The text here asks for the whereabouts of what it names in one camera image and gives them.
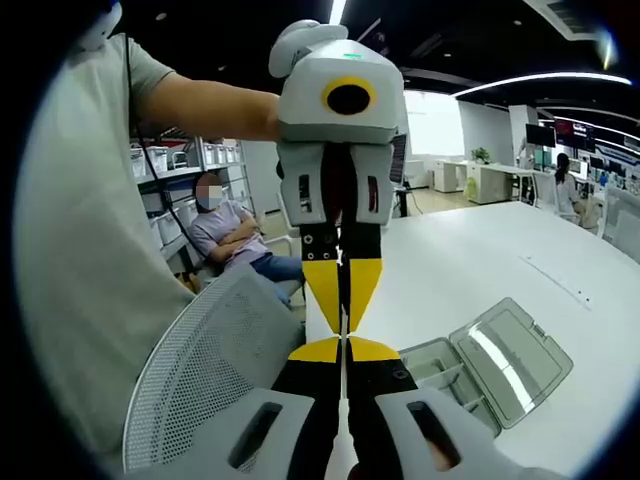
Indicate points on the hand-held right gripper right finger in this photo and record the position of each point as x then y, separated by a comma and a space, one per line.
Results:
380, 380

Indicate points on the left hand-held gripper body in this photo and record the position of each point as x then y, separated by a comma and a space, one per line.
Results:
310, 85

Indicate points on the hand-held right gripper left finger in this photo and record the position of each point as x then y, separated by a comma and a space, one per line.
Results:
310, 385

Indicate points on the grey transparent guide fixture box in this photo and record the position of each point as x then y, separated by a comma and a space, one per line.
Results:
510, 360

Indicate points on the person's right hand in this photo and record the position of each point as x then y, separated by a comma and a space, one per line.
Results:
359, 472

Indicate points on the ceiling light strip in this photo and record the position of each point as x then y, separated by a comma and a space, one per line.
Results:
337, 10
550, 77

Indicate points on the white side desk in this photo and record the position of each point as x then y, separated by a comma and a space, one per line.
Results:
407, 200

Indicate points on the white mesh office chair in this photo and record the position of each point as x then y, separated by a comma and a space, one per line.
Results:
210, 350

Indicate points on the row of white storage bins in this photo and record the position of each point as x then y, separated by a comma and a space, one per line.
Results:
215, 152

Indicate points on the black monitor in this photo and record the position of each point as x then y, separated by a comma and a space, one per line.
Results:
400, 160

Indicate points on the metal storage shelf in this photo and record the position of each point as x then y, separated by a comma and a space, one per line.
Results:
200, 172

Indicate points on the yellow green bag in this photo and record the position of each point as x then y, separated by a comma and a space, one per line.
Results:
472, 189

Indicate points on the white low cabinet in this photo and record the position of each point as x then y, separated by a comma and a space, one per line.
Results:
495, 177

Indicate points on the potted green plant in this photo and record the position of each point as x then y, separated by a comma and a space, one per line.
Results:
481, 155

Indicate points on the white worn device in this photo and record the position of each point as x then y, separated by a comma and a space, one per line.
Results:
100, 25

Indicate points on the operator in grey shirt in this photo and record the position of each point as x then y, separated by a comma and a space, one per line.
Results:
90, 225

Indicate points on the hanging display screen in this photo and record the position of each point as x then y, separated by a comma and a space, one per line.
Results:
575, 132

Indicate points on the white desk partition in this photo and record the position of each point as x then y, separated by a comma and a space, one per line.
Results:
620, 220

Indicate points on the ceiling air vent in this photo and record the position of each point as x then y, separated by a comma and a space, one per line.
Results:
570, 17

